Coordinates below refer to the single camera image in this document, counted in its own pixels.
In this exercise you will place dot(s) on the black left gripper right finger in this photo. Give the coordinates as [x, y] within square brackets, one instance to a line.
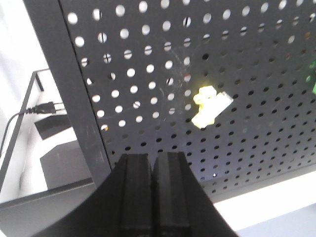
[180, 205]

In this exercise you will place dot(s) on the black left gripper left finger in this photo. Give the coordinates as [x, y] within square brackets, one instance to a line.
[120, 207]

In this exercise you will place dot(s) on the white standing desk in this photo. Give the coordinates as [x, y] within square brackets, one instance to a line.
[285, 209]

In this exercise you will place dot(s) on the black power plug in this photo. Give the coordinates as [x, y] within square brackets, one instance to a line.
[44, 108]

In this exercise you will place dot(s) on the black perforated pegboard panel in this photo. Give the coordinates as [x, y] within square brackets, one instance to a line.
[127, 72]

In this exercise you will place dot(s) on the yellow rotary switch lower left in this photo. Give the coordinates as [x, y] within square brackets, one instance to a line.
[211, 105]

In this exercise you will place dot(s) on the green rotary switch lower middle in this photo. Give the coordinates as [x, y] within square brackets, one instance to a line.
[311, 78]

